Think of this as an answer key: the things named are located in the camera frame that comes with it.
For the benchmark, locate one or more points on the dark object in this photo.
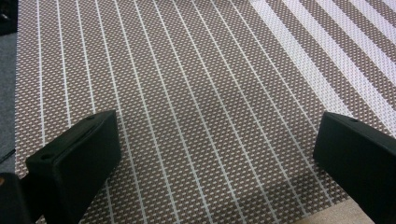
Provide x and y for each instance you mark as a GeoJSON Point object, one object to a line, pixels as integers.
{"type": "Point", "coordinates": [7, 15]}

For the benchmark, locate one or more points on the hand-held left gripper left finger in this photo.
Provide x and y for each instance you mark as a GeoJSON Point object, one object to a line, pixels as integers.
{"type": "Point", "coordinates": [74, 168]}

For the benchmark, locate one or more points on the brown white striped woven mat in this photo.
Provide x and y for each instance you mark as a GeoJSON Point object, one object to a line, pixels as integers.
{"type": "Point", "coordinates": [199, 93]}

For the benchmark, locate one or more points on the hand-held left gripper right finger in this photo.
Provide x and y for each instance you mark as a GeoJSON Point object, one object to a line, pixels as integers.
{"type": "Point", "coordinates": [358, 158]}

